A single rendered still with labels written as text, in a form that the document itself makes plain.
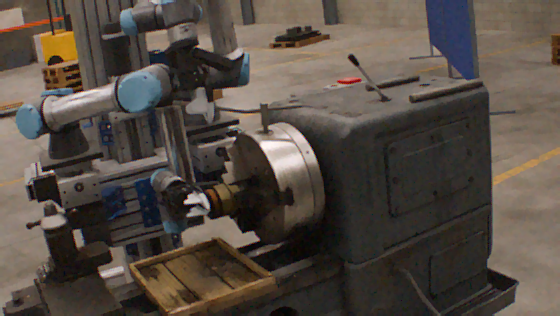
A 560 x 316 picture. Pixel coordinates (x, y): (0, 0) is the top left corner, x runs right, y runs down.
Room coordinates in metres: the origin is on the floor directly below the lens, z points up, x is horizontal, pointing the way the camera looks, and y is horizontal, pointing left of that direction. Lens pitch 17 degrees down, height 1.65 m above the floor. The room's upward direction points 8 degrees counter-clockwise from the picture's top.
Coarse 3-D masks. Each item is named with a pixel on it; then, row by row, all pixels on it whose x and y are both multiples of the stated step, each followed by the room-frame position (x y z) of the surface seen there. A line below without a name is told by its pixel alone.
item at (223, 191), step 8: (224, 184) 1.59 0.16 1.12; (208, 192) 1.57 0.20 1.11; (216, 192) 1.57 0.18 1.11; (224, 192) 1.57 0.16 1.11; (232, 192) 1.57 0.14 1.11; (208, 200) 1.55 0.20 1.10; (216, 200) 1.55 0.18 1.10; (224, 200) 1.55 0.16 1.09; (232, 200) 1.56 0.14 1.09; (216, 208) 1.54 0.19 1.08; (224, 208) 1.55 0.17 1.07; (232, 208) 1.56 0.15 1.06; (208, 216) 1.57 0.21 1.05; (216, 216) 1.56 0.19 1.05
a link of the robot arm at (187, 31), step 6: (186, 24) 1.56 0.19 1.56; (192, 24) 1.57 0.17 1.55; (168, 30) 1.57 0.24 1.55; (174, 30) 1.55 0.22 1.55; (180, 30) 1.55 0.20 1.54; (186, 30) 1.55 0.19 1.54; (192, 30) 1.56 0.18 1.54; (168, 36) 1.57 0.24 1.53; (174, 36) 1.55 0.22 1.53; (180, 36) 1.55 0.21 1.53; (186, 36) 1.55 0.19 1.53; (192, 36) 1.56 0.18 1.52; (174, 42) 1.55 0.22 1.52
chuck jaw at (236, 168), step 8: (232, 144) 1.69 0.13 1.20; (224, 152) 1.68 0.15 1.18; (232, 152) 1.67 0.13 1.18; (240, 152) 1.68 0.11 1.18; (232, 160) 1.66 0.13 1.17; (240, 160) 1.66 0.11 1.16; (224, 168) 1.65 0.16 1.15; (232, 168) 1.64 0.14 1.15; (240, 168) 1.65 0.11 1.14; (248, 168) 1.65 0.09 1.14; (224, 176) 1.62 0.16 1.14; (232, 176) 1.63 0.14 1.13; (240, 176) 1.63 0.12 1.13; (248, 176) 1.64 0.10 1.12; (232, 184) 1.63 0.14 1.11
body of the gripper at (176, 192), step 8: (168, 184) 1.70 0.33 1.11; (176, 184) 1.70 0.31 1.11; (184, 184) 1.65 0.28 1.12; (160, 192) 1.68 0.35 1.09; (168, 192) 1.61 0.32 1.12; (176, 192) 1.60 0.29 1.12; (184, 192) 1.60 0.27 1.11; (192, 192) 1.61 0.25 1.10; (168, 200) 1.63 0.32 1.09; (176, 200) 1.59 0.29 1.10; (184, 200) 1.60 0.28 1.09; (176, 208) 1.60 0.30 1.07; (184, 208) 1.60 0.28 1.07; (192, 208) 1.61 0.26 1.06; (176, 216) 1.59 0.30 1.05
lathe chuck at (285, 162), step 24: (240, 144) 1.68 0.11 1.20; (264, 144) 1.58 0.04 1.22; (288, 144) 1.59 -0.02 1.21; (264, 168) 1.57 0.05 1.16; (288, 168) 1.54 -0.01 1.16; (312, 192) 1.54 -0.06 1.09; (264, 216) 1.61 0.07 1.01; (288, 216) 1.51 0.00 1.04; (312, 216) 1.55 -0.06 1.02; (264, 240) 1.63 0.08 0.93
